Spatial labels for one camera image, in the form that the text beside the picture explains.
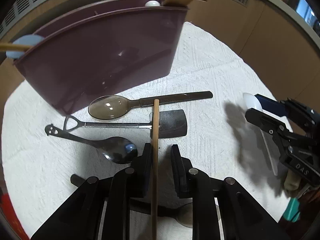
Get wooden chopstick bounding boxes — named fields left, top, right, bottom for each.
left=151, top=99, right=159, bottom=239
left=0, top=43, right=32, bottom=52

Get black metal smiley spoon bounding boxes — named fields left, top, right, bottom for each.
left=44, top=124, right=138, bottom=164

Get metal shovel-shaped spoon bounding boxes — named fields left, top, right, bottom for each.
left=63, top=109, right=188, bottom=139

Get translucent brown plastic spoon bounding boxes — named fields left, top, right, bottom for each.
left=88, top=91, right=213, bottom=120

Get small white spoon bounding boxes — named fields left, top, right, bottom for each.
left=145, top=0, right=161, bottom=7

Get blue plastic spoon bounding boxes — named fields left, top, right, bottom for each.
left=5, top=34, right=45, bottom=59

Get gloved right hand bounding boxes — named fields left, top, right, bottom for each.
left=284, top=170, right=309, bottom=199

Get white textured cloth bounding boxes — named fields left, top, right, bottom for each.
left=2, top=23, right=289, bottom=236

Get maroon plastic utensil holder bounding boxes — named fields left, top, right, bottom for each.
left=14, top=0, right=188, bottom=115

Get red floor mat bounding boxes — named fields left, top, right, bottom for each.
left=1, top=193, right=30, bottom=240

